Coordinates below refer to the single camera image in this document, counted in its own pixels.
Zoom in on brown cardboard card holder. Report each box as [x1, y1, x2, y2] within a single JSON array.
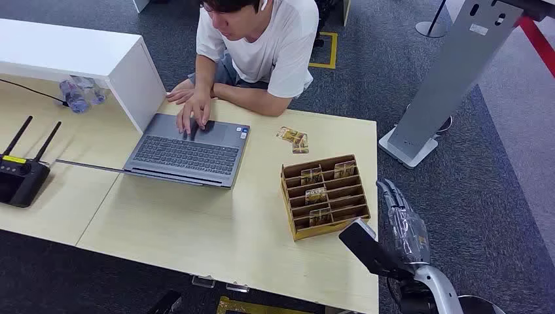
[[280, 154, 372, 242]]

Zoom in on white furniture leg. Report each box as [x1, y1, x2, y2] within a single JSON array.
[[340, 0, 353, 27]]

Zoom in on black object under desk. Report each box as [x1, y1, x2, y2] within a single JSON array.
[[145, 290, 183, 314]]

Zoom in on person's right hand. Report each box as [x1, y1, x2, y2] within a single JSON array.
[[175, 88, 213, 136]]

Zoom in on gold hotel card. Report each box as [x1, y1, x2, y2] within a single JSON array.
[[300, 164, 325, 186], [309, 207, 334, 228], [333, 160, 357, 179], [292, 133, 310, 155], [276, 126, 304, 145], [304, 186, 329, 206]]

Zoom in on person's left hand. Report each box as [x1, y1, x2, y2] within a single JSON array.
[[166, 88, 196, 105]]

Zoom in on clear plastic water bottle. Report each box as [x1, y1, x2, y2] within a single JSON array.
[[71, 75, 107, 106], [59, 79, 90, 114]]

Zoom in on black and pale wrist camera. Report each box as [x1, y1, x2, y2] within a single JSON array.
[[338, 218, 413, 281]]

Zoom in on red barrier belt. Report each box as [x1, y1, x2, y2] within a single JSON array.
[[518, 16, 555, 79]]

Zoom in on grey laptop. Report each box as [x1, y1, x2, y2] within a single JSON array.
[[55, 113, 251, 190]]

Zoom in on black round item behind kiosk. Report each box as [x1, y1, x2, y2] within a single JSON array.
[[435, 114, 454, 134]]

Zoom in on thin black cable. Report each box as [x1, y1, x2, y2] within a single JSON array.
[[0, 78, 69, 107]]

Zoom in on black office chair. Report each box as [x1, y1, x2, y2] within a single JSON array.
[[314, 0, 340, 48]]

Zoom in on black remote controller with antennas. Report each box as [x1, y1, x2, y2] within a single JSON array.
[[0, 115, 62, 209]]

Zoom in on person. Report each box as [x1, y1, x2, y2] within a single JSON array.
[[166, 0, 321, 136]]

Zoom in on stanchion post with round base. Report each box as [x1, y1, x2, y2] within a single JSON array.
[[414, 0, 450, 39]]

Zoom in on white desk shelf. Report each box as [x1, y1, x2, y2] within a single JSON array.
[[0, 18, 168, 135]]

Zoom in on grey kiosk stand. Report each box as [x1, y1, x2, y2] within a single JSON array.
[[378, 0, 526, 170]]

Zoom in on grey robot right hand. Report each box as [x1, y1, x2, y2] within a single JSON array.
[[376, 179, 431, 266]]

